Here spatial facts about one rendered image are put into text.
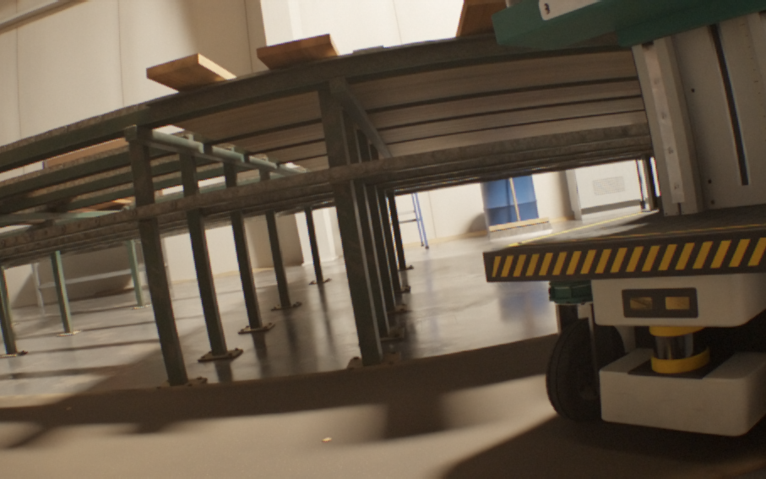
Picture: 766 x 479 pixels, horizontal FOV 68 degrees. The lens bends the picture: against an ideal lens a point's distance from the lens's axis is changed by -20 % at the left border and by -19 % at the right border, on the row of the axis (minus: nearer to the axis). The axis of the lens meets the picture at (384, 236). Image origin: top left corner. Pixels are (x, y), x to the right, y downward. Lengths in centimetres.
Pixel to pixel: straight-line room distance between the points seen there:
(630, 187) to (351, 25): 377
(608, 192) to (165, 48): 567
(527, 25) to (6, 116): 919
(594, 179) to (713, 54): 635
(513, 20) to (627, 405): 65
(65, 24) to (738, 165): 916
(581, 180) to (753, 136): 635
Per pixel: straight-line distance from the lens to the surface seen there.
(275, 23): 735
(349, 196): 185
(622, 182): 758
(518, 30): 114
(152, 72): 170
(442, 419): 131
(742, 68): 116
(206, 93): 184
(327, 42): 168
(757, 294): 87
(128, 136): 190
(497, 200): 689
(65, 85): 937
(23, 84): 985
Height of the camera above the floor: 41
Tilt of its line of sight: 2 degrees down
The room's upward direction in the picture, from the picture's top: 9 degrees counter-clockwise
